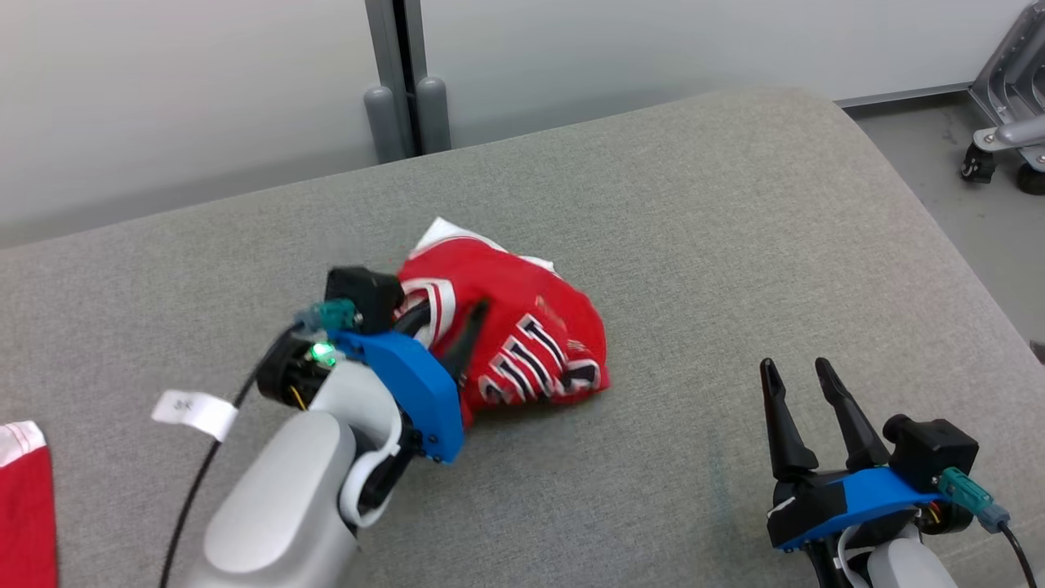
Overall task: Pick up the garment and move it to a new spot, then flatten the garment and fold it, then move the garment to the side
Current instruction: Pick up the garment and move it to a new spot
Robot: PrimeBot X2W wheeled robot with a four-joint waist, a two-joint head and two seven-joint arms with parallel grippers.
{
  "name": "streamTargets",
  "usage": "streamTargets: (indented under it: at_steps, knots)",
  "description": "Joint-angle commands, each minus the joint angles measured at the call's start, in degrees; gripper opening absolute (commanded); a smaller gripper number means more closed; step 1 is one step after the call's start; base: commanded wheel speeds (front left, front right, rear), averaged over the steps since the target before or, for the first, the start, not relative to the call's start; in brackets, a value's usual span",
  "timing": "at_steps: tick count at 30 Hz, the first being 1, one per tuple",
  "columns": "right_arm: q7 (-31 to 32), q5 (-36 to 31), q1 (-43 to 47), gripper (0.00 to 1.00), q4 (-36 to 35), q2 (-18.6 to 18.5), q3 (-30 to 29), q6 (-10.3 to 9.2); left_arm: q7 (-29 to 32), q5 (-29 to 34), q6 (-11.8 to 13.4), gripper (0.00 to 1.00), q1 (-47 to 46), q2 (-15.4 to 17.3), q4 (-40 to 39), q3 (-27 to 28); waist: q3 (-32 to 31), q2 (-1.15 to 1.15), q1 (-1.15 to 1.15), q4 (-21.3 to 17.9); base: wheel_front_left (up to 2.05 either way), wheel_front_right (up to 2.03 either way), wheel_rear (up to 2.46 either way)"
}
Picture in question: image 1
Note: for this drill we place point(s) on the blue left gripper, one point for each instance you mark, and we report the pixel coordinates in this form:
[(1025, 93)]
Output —
[(424, 392)]

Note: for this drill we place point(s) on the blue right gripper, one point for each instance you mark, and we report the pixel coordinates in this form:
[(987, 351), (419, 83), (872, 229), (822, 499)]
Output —
[(849, 502)]

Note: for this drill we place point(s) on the red white jersey shirt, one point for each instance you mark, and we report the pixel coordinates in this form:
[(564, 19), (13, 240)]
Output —
[(531, 302)]

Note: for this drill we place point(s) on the red white Bulls shorts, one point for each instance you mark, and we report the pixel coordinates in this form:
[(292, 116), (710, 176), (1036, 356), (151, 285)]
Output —
[(28, 506)]

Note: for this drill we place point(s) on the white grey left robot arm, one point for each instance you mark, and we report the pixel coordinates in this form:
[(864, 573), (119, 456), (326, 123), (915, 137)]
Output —
[(286, 490)]

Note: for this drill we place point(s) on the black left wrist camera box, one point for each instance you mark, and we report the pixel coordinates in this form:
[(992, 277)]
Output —
[(366, 292)]

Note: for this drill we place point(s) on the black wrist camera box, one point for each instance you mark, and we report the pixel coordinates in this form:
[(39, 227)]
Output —
[(935, 449), (366, 292)]

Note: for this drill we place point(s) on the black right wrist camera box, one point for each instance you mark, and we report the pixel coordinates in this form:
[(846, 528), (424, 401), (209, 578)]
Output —
[(935, 449)]

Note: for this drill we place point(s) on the grey partition post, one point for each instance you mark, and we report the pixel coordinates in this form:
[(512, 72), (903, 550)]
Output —
[(392, 49)]

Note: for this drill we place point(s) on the grey metal frame with castors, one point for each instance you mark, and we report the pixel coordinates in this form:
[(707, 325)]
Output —
[(1012, 90)]

